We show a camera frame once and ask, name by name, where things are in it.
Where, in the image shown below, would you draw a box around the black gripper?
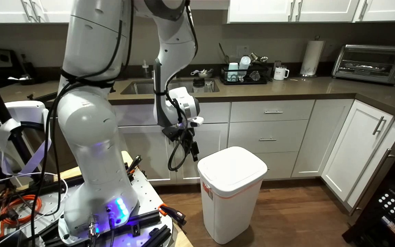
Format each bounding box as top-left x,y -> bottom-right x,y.
161,127 -> 198,163

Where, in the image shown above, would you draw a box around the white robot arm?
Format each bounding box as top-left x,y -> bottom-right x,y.
56,0 -> 200,237

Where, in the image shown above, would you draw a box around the white robot base cart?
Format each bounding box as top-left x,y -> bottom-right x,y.
57,169 -> 174,247

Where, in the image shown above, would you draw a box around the white trash bin lid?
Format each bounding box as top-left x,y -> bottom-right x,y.
197,147 -> 267,198

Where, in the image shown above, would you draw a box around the white plastic trash bin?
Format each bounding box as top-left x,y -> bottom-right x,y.
196,146 -> 268,246

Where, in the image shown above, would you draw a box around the black dish rack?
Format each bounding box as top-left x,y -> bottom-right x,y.
220,64 -> 271,86

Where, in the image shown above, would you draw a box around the steel kitchen sink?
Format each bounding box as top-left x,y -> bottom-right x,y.
121,80 -> 219,95

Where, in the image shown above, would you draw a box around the white mug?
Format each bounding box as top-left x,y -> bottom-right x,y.
272,68 -> 289,82

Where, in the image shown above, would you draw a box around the white paper towel roll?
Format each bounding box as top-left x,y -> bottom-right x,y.
300,40 -> 324,77

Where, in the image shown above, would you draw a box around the black oven with control panel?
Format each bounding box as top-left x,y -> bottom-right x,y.
341,143 -> 395,247

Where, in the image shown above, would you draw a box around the silver toaster oven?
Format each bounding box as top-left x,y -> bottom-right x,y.
331,45 -> 395,87

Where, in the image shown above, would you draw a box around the white upper cabinets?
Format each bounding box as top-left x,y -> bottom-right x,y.
0,0 -> 395,24

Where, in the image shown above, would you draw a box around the orange cable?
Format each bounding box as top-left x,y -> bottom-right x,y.
0,194 -> 43,228

